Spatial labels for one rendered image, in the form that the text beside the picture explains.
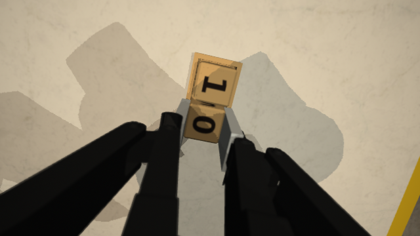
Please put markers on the tan cube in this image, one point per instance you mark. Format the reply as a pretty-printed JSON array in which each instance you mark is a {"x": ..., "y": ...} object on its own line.
[
  {"x": 204, "y": 121},
  {"x": 214, "y": 83}
]

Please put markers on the brown rectangular tray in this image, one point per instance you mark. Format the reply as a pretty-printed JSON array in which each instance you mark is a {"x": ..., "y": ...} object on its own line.
[{"x": 198, "y": 57}]

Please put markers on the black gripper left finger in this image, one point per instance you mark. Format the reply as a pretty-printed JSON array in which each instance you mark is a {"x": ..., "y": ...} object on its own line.
[{"x": 64, "y": 198}]

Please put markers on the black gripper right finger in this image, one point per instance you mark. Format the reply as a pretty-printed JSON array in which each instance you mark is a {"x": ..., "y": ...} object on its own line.
[{"x": 256, "y": 205}]

